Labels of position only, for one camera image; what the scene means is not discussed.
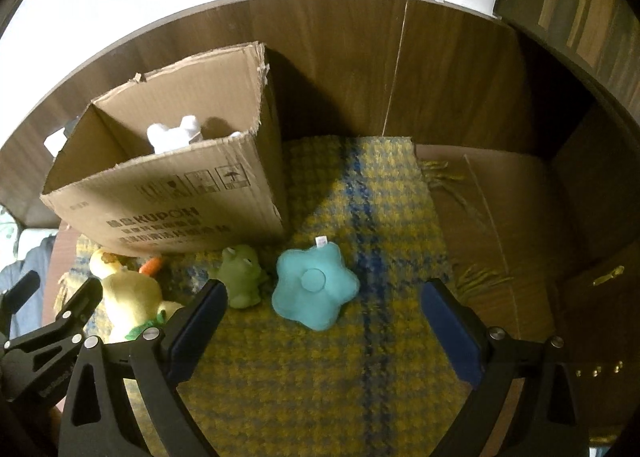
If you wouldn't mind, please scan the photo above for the bookshelf with books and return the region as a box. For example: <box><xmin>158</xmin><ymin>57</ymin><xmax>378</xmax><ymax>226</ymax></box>
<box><xmin>492</xmin><ymin>0</ymin><xmax>640</xmax><ymax>103</ymax></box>

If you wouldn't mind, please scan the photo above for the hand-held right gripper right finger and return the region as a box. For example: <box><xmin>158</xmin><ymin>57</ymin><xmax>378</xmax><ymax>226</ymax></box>
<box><xmin>421</xmin><ymin>279</ymin><xmax>593</xmax><ymax>457</ymax></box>

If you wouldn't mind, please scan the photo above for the yellow duck plush toy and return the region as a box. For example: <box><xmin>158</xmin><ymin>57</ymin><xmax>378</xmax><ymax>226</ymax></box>
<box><xmin>89</xmin><ymin>247</ymin><xmax>186</xmax><ymax>343</ymax></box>

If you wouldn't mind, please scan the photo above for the yellow blue plaid blanket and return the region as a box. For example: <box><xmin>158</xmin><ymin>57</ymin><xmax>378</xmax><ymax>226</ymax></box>
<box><xmin>57</xmin><ymin>136</ymin><xmax>473</xmax><ymax>457</ymax></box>

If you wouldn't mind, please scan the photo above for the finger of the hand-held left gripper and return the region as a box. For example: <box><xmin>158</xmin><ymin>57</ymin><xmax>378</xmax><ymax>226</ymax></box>
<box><xmin>55</xmin><ymin>276</ymin><xmax>104</xmax><ymax>333</ymax></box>
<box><xmin>0</xmin><ymin>269</ymin><xmax>41</xmax><ymax>310</ymax></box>

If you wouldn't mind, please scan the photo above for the white bunny plush toy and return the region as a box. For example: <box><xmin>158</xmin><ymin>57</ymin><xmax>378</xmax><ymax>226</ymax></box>
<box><xmin>146</xmin><ymin>116</ymin><xmax>205</xmax><ymax>154</ymax></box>

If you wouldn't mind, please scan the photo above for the brown cardboard box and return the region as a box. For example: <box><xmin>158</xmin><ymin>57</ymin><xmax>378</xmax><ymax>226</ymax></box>
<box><xmin>40</xmin><ymin>41</ymin><xmax>290</xmax><ymax>258</ymax></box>

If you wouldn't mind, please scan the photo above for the wooden cabinet with brass handles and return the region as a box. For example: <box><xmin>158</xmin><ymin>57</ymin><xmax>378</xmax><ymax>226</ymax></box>
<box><xmin>550</xmin><ymin>102</ymin><xmax>640</xmax><ymax>438</ymax></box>

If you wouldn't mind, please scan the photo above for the white wall switch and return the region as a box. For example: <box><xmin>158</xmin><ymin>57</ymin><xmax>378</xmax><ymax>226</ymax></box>
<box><xmin>44</xmin><ymin>120</ymin><xmax>78</xmax><ymax>155</ymax></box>

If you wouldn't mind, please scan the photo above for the teal star plush toy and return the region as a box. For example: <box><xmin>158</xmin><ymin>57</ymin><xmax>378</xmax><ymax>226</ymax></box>
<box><xmin>271</xmin><ymin>235</ymin><xmax>361</xmax><ymax>332</ymax></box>

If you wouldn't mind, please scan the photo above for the floral patterned cloth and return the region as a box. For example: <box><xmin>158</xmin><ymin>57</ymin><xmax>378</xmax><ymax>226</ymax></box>
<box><xmin>0</xmin><ymin>204</ymin><xmax>23</xmax><ymax>243</ymax></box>

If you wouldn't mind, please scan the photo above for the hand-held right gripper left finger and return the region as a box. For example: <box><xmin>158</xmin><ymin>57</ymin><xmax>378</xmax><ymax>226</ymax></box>
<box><xmin>59</xmin><ymin>279</ymin><xmax>228</xmax><ymax>457</ymax></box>

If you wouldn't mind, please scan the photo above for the green frog toy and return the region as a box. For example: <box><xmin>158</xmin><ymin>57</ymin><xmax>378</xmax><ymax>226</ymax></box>
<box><xmin>207</xmin><ymin>244</ymin><xmax>271</xmax><ymax>309</ymax></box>

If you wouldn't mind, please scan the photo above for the blue grey cloth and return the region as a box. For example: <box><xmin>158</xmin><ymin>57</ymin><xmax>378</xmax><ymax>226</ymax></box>
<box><xmin>0</xmin><ymin>232</ymin><xmax>58</xmax><ymax>338</ymax></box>

